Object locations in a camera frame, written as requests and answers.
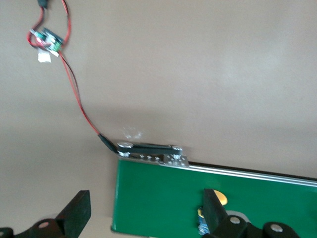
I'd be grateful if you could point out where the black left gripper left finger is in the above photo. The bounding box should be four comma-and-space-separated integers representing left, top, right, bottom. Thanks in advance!
14, 189, 92, 238

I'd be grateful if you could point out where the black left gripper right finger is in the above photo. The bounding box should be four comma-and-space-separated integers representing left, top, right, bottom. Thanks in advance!
202, 188, 251, 238

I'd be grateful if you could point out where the yellow mushroom push button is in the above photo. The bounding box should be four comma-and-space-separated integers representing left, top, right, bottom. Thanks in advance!
197, 190, 228, 236

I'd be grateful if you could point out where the green belt conveyor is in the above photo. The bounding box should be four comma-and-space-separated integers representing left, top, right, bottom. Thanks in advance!
110, 141, 317, 238

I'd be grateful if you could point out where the white tape piece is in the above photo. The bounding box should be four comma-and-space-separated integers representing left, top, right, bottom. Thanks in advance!
37, 49, 52, 63

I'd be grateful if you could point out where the small black circuit board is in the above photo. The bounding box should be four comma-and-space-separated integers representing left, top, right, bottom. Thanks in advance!
29, 27, 64, 57

